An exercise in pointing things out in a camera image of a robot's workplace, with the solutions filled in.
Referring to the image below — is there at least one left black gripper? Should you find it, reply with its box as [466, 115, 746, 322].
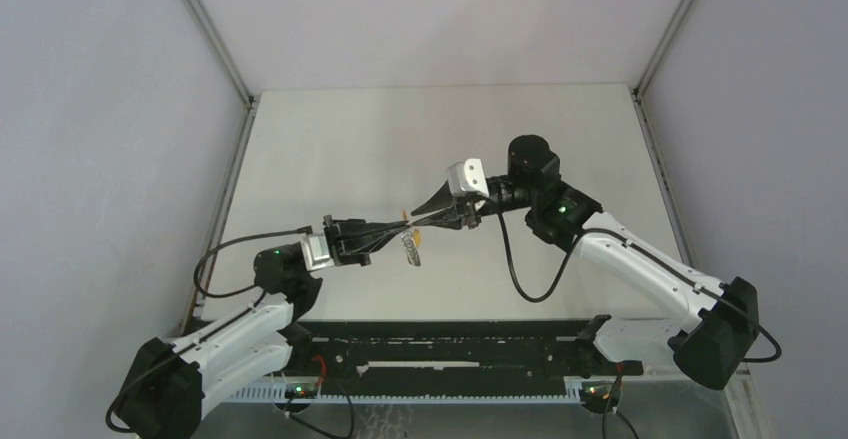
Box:
[320, 216, 408, 269]

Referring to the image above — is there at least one large keyring with yellow grip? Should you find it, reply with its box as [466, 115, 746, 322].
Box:
[399, 226, 422, 267]

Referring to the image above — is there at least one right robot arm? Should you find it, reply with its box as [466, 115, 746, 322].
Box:
[412, 135, 763, 390]

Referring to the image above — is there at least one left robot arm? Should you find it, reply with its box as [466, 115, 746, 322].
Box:
[104, 216, 410, 438]

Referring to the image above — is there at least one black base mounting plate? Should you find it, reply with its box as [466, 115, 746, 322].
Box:
[282, 316, 644, 399]

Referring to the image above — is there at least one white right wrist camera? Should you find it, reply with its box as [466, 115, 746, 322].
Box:
[447, 158, 490, 198]

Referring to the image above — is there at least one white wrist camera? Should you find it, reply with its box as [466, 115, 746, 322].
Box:
[447, 158, 490, 198]
[300, 234, 335, 272]

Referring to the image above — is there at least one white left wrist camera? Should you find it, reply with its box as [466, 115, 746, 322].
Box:
[300, 234, 335, 272]

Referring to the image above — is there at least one black left camera cable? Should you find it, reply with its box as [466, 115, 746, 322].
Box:
[192, 225, 314, 301]

